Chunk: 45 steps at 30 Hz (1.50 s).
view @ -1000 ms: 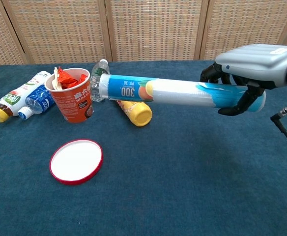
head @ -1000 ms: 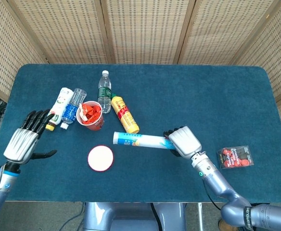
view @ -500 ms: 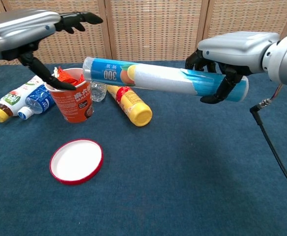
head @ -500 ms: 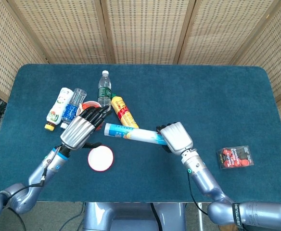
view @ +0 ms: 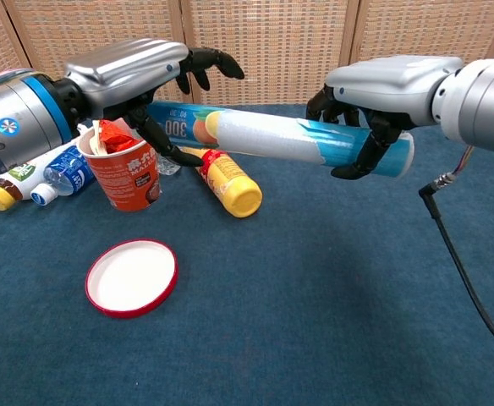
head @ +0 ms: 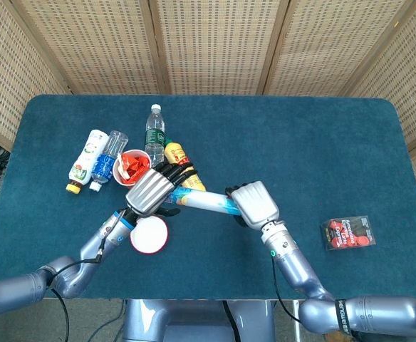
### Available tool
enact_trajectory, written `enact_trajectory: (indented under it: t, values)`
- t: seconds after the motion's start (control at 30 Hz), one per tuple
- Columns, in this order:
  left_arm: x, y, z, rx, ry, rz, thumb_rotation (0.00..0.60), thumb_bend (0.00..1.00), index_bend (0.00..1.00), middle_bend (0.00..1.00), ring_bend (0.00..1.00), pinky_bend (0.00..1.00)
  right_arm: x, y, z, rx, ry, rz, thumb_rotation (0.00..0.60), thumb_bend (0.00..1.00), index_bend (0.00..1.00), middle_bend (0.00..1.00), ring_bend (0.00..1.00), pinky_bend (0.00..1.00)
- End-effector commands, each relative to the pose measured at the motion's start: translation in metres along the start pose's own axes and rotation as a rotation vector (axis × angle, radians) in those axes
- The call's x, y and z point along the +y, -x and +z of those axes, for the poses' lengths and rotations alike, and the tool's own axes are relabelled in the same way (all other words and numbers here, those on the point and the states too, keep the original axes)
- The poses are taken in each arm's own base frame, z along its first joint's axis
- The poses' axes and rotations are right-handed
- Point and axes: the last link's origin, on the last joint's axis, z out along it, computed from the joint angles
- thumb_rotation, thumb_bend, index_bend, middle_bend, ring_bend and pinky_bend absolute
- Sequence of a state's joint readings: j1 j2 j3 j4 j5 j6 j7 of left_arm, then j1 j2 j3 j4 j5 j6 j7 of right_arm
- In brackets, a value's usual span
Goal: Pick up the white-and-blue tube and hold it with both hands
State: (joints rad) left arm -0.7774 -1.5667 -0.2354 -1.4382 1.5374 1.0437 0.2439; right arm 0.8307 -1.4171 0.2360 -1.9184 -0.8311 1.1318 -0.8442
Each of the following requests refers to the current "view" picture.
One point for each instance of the black and silver right hand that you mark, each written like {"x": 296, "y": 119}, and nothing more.
{"x": 393, "y": 86}

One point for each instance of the black and silver left hand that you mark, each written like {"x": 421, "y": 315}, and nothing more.
{"x": 124, "y": 72}

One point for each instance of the blue white cylindrical tube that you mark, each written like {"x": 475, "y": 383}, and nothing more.
{"x": 272, "y": 135}

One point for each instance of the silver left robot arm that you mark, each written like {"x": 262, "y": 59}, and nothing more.
{"x": 18, "y": 122}

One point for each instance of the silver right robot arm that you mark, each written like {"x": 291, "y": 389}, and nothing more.
{"x": 479, "y": 101}

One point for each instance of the red snack wrapper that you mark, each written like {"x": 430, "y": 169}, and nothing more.
{"x": 118, "y": 137}

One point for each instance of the white plastic fork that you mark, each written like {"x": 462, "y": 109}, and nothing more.
{"x": 97, "y": 141}

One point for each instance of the clear bottle with green label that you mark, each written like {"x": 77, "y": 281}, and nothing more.
{"x": 168, "y": 166}

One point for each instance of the orange instant noodle cup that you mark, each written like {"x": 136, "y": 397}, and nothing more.
{"x": 128, "y": 182}

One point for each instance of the clear bottle with blue label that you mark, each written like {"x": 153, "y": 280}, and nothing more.
{"x": 67, "y": 173}

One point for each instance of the tea bottle with yellow cap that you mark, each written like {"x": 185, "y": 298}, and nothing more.
{"x": 18, "y": 175}

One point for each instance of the yellow bottle with red label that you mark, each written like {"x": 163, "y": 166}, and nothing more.
{"x": 232, "y": 182}

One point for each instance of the white lid with red rim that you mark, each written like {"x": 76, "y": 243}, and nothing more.
{"x": 130, "y": 279}

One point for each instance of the blue tablecloth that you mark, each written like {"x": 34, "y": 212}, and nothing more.
{"x": 272, "y": 317}

